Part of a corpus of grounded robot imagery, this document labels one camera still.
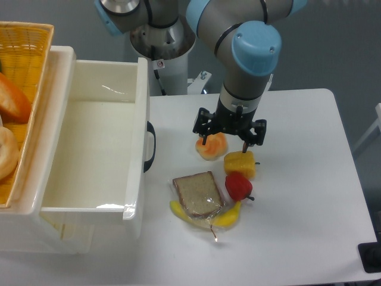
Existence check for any black device at edge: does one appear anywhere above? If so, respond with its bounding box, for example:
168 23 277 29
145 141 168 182
358 242 380 273

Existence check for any black drawer handle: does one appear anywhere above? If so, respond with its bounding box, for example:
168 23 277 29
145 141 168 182
143 121 157 173

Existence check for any orange bread loaf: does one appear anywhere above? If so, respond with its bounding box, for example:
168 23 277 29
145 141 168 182
1 73 32 124

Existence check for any yellow banana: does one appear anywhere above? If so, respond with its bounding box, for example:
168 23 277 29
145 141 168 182
170 201 242 228

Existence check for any pale round bagel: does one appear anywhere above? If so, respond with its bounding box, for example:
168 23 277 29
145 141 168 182
1 126 20 179

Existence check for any white plastic drawer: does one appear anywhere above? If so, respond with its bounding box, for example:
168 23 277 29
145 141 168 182
41 58 149 238

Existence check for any orange white swirl bun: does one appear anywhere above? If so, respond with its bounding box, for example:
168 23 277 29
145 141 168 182
195 132 228 161

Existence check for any yellow wicker basket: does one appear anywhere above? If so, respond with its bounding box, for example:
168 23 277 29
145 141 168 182
1 21 54 209

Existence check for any red bell pepper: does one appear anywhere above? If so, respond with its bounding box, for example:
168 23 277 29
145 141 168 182
225 172 255 201

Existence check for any white drawer cabinet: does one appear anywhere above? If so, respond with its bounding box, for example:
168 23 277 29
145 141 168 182
1 46 94 254

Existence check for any wrapped toast slice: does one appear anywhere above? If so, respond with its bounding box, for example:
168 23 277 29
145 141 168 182
172 171 224 219

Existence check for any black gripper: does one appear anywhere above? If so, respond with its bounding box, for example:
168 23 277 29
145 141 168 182
192 95 267 153

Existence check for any yellow bell pepper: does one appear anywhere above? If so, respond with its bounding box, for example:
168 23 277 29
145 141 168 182
224 151 257 180

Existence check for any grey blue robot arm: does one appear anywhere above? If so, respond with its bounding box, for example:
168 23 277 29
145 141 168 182
95 1 306 150

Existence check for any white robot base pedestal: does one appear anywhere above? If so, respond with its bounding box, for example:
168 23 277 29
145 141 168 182
130 15 196 96

